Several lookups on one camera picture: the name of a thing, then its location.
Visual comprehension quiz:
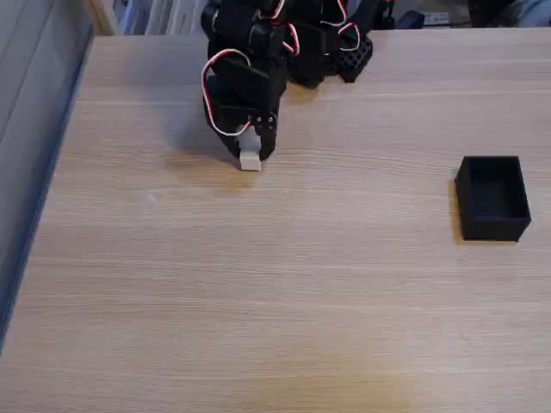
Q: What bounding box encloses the white block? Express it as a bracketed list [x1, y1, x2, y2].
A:
[238, 148, 263, 173]

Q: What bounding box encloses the black open box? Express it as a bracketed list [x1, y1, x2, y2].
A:
[455, 155, 533, 243]

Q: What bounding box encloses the pale hanging curtain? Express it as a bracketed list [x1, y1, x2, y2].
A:
[120, 0, 207, 36]

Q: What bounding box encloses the blue object with white label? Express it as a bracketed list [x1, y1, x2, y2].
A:
[389, 9, 449, 30]

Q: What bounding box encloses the blue grey fabric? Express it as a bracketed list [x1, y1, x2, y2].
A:
[467, 0, 551, 28]

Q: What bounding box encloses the white red gripper cable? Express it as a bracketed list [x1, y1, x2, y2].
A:
[201, 48, 254, 138]

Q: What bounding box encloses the white red arm cable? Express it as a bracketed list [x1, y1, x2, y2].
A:
[281, 22, 300, 56]
[336, 0, 362, 49]

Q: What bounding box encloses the wooden post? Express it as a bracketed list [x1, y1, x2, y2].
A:
[83, 0, 121, 36]

